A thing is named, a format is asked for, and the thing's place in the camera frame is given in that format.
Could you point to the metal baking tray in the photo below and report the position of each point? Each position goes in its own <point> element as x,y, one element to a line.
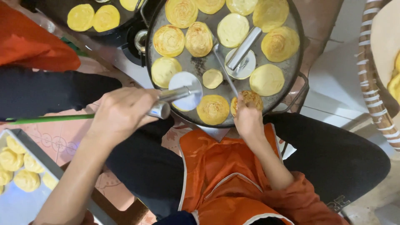
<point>18,207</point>

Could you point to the grey steel sheet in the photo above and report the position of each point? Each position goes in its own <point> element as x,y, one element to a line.
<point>215,132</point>

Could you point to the person's left fingers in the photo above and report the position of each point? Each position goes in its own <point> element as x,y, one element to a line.
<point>147,101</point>

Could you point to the black frying pan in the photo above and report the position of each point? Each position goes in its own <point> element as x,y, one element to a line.
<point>56,9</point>

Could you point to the cream basket liner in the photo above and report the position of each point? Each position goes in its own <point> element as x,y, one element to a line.
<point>384,31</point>

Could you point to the steel dough press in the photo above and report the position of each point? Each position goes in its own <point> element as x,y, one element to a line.
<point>243,48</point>
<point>184,82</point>

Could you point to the pile of yellow dough balls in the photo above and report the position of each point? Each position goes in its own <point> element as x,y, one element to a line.
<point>26,180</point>

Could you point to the brown wooden stool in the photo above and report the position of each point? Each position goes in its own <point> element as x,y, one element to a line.
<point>125,215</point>

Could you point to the thin metal spatula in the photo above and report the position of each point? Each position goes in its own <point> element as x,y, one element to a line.
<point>225,72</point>

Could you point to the batch of yellow flatbreads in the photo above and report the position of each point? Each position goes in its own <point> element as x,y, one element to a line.
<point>168,40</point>

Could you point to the round yellow flatbread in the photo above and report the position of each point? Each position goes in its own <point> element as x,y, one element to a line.
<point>129,3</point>
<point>397,62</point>
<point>394,87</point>
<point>80,17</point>
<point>106,18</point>

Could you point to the black trousers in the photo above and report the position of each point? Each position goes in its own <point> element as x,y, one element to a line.
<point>328,156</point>

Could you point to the woven striped basket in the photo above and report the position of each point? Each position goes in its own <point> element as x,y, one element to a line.
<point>372,93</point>

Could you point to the orange apron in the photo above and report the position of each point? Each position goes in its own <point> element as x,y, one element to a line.
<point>218,162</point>

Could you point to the green stick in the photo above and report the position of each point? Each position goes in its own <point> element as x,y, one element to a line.
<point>53,118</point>

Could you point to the person's right hand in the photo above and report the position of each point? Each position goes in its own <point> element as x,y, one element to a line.
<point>248,123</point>

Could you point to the orange shirt sleeve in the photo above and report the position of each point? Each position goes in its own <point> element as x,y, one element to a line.
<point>300,203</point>

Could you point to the person's left hand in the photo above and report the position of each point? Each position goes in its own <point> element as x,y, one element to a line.
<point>120,114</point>

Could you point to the large round steel griddle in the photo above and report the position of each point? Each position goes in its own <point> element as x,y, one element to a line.
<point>200,67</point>

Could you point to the stainless gas stove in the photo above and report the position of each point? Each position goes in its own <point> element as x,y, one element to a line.
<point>106,53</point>

